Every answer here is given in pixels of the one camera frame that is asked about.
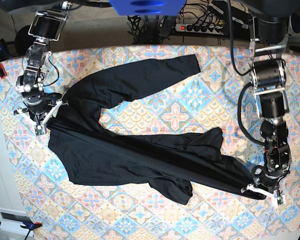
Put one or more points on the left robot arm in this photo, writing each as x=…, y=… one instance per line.
x=269, y=37

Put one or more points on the patterned tablecloth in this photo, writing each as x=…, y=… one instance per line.
x=138, y=212

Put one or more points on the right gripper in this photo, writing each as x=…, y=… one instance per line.
x=40, y=107

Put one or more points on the black round stool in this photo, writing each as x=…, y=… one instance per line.
x=23, y=40

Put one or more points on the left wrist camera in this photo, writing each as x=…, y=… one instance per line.
x=280, y=200

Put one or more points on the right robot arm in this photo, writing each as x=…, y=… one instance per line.
x=49, y=21

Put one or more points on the black t-shirt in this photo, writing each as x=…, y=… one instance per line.
x=95, y=156

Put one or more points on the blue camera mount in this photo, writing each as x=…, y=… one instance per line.
x=147, y=7

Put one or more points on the lower left table clamp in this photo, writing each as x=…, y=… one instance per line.
x=27, y=226

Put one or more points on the white power strip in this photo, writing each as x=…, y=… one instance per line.
x=207, y=28

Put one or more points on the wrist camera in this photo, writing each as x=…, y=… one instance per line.
x=39, y=130
x=280, y=200

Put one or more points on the white wall outlet box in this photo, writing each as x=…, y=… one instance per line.
x=12, y=220

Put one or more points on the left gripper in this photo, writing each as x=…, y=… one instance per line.
x=266, y=185

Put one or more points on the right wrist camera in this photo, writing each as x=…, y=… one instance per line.
x=39, y=130

